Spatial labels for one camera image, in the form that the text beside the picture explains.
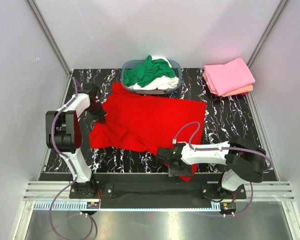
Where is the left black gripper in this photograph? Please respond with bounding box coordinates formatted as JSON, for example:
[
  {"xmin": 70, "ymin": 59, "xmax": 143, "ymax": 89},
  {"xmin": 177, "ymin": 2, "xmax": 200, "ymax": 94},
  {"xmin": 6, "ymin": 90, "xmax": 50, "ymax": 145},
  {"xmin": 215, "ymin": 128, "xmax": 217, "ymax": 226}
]
[{"xmin": 86, "ymin": 100, "xmax": 107, "ymax": 125}]

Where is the red t-shirt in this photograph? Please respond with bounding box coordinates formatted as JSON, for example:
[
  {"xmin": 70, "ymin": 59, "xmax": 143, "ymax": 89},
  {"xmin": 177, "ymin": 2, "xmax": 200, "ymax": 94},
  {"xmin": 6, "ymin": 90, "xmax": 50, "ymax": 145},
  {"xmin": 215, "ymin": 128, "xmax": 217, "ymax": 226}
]
[{"xmin": 89, "ymin": 82, "xmax": 207, "ymax": 183}]

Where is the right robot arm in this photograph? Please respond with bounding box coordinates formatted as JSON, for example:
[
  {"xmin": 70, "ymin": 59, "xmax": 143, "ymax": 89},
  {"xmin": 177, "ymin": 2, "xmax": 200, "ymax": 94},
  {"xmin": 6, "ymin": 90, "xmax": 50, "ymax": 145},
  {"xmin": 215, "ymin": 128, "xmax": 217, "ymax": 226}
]
[{"xmin": 156, "ymin": 137, "xmax": 267, "ymax": 202}]

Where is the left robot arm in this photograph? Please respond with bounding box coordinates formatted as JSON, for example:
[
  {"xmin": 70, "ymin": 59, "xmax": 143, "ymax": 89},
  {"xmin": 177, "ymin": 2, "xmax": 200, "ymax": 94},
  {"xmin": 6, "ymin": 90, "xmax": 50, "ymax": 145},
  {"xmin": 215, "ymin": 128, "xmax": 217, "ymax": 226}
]
[{"xmin": 45, "ymin": 83, "xmax": 106, "ymax": 198}]

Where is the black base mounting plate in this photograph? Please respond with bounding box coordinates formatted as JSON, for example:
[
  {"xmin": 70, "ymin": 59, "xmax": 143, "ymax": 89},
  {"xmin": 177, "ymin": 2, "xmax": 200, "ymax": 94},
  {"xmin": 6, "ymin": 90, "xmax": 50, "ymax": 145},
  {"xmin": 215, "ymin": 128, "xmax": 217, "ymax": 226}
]
[{"xmin": 69, "ymin": 172, "xmax": 247, "ymax": 203}]

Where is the green t-shirt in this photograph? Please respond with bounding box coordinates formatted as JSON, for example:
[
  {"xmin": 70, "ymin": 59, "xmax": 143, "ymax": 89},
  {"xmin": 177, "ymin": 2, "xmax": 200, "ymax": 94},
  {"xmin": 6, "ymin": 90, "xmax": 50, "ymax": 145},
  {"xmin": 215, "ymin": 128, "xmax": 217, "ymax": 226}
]
[{"xmin": 123, "ymin": 55, "xmax": 177, "ymax": 88}]

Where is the white t-shirt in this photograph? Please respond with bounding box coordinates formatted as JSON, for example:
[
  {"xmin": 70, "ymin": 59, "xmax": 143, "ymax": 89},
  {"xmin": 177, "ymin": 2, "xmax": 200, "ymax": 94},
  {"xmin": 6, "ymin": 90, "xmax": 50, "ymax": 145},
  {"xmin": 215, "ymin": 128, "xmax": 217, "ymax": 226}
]
[{"xmin": 124, "ymin": 54, "xmax": 179, "ymax": 91}]

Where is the folded pink t-shirt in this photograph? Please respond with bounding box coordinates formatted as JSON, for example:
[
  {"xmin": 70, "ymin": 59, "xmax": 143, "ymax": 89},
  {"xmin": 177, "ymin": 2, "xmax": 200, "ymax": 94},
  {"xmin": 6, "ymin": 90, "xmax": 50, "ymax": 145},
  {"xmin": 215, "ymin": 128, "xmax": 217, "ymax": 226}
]
[{"xmin": 203, "ymin": 58, "xmax": 255, "ymax": 95}]

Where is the folded salmon t-shirt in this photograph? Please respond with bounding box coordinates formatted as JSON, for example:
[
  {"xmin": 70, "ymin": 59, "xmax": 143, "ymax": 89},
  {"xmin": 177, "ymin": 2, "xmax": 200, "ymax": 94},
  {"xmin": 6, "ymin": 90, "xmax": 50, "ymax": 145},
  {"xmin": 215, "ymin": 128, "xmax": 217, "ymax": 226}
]
[{"xmin": 202, "ymin": 72, "xmax": 253, "ymax": 97}]

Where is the aluminium frame rail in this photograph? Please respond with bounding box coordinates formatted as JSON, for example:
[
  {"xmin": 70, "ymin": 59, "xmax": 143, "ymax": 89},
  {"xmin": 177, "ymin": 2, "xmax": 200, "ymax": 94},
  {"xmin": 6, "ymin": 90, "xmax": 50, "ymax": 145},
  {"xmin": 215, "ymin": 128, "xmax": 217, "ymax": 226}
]
[{"xmin": 23, "ymin": 181, "xmax": 294, "ymax": 201}]

